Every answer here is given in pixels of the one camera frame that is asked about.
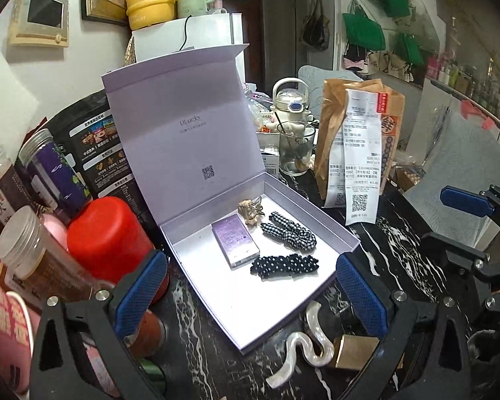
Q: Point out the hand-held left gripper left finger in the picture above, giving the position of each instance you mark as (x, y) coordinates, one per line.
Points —
(143, 287)

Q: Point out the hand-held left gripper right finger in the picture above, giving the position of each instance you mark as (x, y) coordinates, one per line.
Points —
(360, 296)

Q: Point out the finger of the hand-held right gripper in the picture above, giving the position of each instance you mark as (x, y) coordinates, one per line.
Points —
(462, 202)
(454, 250)

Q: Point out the gold rectangular box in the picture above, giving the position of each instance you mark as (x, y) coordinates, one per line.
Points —
(354, 352)

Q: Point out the white pearl hair claw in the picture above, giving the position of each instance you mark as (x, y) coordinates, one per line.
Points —
(312, 354)

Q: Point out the black polka dot scrunchie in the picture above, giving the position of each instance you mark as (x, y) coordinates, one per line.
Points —
(283, 264)

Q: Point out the black gingham scrunchie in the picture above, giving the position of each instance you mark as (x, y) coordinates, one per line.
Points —
(287, 233)

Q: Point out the small purple box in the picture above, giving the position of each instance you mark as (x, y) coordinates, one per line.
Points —
(233, 239)

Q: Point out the small beige hair claw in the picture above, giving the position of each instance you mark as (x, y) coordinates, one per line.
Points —
(250, 210)

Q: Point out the lilac gift box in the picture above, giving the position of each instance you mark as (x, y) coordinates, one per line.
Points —
(183, 133)

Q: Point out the red canister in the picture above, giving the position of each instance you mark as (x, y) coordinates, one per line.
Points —
(104, 237)

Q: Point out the green cup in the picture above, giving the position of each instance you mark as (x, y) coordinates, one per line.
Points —
(152, 371)

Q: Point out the pink cloth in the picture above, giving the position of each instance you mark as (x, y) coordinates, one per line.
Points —
(477, 114)

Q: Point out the amber jar with clear lid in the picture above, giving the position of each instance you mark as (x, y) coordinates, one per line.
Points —
(46, 266)

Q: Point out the pink bottle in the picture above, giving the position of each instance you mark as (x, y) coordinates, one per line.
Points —
(56, 230)

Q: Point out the long white receipt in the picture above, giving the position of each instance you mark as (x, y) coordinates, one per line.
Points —
(360, 166)

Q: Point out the short white receipt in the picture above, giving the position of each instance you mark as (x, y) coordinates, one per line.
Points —
(335, 183)

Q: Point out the shelf of bottles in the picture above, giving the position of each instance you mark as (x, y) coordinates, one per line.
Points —
(471, 83)

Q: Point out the purple label jar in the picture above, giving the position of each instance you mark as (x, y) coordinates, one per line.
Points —
(54, 175)

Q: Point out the brown paper bag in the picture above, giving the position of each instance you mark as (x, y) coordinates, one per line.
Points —
(337, 125)

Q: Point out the pink printed tube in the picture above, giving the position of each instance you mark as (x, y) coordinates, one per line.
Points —
(4, 333)

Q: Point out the black food bag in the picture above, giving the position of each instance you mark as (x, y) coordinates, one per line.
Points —
(100, 141)

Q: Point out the clear glass cup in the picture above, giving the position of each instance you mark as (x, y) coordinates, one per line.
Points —
(296, 154)

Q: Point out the small white green box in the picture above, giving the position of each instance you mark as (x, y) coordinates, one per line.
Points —
(270, 160)

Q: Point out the brown jar with white lid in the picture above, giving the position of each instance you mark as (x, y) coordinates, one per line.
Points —
(4, 200)

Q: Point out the white water jug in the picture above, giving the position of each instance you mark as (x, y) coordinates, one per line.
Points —
(291, 104)

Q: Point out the hanging black bag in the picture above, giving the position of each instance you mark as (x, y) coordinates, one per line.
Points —
(314, 29)

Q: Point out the white fridge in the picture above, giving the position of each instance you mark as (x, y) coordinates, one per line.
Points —
(208, 29)

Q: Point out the yellow cooking pot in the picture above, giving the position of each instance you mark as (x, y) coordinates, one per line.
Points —
(150, 8)

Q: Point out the wall intercom panel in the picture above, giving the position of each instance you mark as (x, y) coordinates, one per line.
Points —
(41, 8)

